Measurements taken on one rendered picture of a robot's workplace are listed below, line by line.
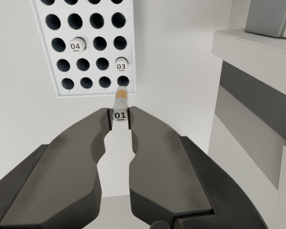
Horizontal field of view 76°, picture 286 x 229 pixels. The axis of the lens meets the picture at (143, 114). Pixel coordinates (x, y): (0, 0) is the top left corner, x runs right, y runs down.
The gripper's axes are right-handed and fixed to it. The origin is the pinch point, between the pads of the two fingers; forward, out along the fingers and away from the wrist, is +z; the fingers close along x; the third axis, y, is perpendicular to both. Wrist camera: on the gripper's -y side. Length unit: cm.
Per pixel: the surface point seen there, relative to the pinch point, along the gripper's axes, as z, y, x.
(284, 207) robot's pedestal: 12, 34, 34
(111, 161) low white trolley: 10.9, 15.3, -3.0
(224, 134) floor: 87, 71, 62
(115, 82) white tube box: 7.4, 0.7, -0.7
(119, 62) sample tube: 6.0, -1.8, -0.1
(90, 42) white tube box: 7.4, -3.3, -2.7
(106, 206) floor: 87, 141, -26
